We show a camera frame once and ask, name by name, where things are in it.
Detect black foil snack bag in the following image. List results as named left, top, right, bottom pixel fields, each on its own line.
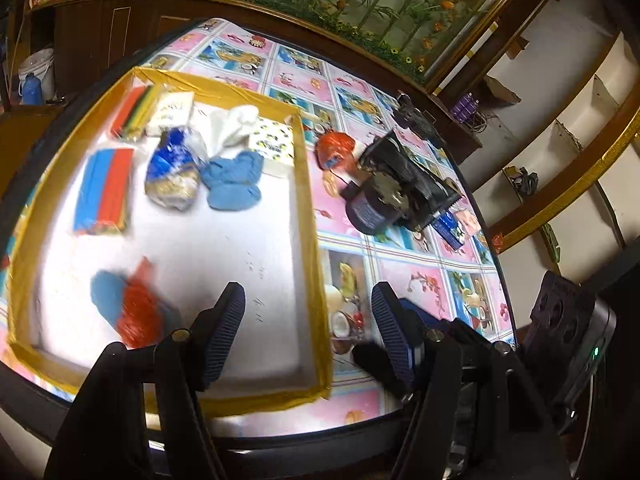
left=358, top=130, right=461, bottom=232

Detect blue red cloth pack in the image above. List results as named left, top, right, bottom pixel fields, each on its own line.
left=73, top=148, right=134, bottom=235

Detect blue Vinda tissue pack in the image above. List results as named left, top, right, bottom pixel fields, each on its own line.
left=144, top=126, right=208, bottom=211

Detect blue cloth glove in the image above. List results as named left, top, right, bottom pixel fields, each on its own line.
left=201, top=150, right=264, bottom=211

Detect orange plastic bag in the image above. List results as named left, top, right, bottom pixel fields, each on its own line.
left=314, top=131, right=356, bottom=170

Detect white noodle packet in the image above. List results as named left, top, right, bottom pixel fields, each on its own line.
left=144, top=91, right=194, bottom=138

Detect white cotton pad bundle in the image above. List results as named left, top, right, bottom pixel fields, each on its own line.
left=189, top=102, right=259, bottom=158

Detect colourful patterned tablecloth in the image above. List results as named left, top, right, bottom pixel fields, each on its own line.
left=1, top=18, right=514, bottom=438

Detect black electric motor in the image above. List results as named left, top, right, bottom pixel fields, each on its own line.
left=340, top=172, right=409, bottom=235

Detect yellow cardboard tray box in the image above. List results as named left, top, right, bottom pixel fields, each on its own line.
left=6, top=67, right=332, bottom=416

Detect purple bottles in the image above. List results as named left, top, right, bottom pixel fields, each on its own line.
left=450, top=92, right=480, bottom=122

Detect black clamp device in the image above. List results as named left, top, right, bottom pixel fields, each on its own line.
left=393, top=92, right=446, bottom=148

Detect white plastic bucket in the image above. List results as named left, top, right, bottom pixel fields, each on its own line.
left=18, top=48, right=55, bottom=105

